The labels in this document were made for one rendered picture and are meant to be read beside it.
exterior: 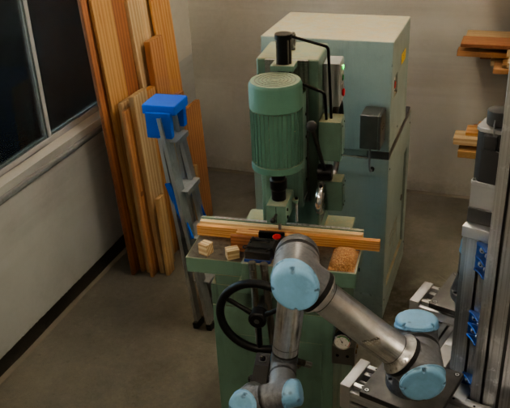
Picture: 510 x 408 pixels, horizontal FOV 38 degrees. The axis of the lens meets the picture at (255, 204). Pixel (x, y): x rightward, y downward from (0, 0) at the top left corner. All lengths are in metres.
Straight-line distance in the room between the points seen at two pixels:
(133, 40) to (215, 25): 1.04
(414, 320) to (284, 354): 0.36
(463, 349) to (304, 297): 0.69
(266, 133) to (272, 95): 0.13
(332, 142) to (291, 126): 0.29
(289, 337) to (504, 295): 0.58
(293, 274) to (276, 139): 0.76
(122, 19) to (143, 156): 0.73
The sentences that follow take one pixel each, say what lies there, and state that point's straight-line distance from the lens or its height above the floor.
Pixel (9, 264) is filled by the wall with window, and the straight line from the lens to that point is 3.57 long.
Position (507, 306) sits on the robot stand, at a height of 1.08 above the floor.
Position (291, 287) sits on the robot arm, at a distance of 1.75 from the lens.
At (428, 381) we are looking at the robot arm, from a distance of 1.93.
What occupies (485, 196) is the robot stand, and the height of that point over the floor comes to 1.34.
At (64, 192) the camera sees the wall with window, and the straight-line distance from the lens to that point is 3.86.
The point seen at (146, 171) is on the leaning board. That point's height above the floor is 0.63.
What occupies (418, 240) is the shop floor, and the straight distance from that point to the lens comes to 4.47.
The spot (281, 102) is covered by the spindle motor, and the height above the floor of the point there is 1.46.
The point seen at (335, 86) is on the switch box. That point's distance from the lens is 2.67.
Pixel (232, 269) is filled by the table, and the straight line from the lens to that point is 2.58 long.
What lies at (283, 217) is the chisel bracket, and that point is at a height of 1.03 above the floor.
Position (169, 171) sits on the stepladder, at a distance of 3.36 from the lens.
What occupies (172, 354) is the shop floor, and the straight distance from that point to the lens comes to 3.63.
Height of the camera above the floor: 2.25
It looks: 28 degrees down
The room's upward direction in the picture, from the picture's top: 3 degrees counter-clockwise
